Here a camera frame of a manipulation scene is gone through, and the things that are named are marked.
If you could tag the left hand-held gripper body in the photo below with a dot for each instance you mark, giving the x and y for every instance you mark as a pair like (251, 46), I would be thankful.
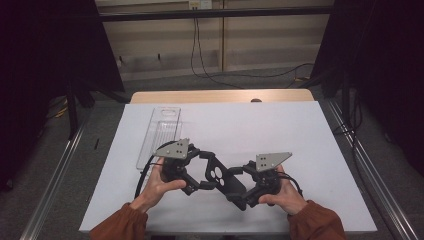
(173, 150)

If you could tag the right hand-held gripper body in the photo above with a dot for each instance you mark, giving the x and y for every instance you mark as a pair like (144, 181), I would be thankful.
(266, 180)

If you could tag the black phone case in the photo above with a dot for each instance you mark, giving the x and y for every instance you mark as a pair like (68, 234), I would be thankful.
(221, 176)

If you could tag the person's right hand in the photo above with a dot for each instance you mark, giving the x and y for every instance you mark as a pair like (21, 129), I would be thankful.
(288, 200)

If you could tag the person's left hand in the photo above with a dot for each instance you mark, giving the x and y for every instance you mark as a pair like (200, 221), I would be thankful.
(155, 188)

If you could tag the clear plastic tray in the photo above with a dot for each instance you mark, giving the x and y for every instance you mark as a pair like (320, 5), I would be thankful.
(160, 130)

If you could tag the white table cover sheet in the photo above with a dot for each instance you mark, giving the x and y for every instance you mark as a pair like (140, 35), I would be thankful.
(260, 126)

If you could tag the dark table grommet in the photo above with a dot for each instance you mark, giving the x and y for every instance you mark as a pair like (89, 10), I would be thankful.
(256, 100)

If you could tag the small black stick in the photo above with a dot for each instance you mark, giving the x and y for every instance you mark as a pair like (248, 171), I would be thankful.
(96, 143)

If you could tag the black metal stand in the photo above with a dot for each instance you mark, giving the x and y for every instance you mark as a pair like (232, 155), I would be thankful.
(71, 110)
(346, 100)

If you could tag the black horizontal bar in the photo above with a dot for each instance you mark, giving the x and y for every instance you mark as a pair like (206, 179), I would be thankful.
(213, 14)

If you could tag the black curtain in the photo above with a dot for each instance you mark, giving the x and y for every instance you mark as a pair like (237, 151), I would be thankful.
(383, 66)
(50, 66)

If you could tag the small black wall hook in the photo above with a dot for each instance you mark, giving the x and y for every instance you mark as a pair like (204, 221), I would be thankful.
(159, 57)

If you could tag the aluminium rail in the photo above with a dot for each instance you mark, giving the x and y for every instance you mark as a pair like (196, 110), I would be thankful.
(376, 180)
(53, 186)

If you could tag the white wall socket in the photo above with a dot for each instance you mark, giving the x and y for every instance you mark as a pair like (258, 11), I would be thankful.
(200, 4)

